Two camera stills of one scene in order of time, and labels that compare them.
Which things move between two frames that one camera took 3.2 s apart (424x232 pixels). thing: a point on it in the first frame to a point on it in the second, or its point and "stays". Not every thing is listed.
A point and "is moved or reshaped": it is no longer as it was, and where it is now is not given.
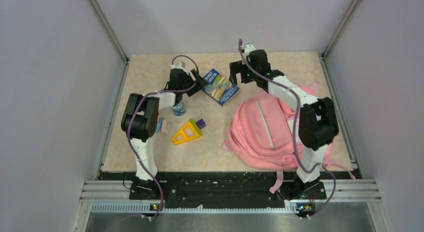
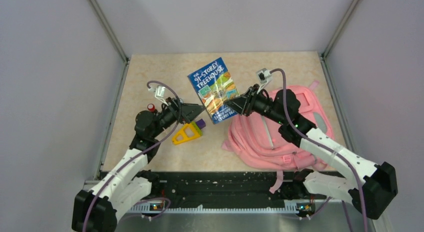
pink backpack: x=262 y=131 stays
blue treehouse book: x=219 y=88 is moved or reshaped
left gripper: x=200 y=83 to x=190 y=111
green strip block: x=196 y=126 stays
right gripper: x=238 y=67 to x=239 y=103
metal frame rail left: x=119 y=48 stays
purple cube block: x=200 y=123 stays
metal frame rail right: x=334 y=92 stays
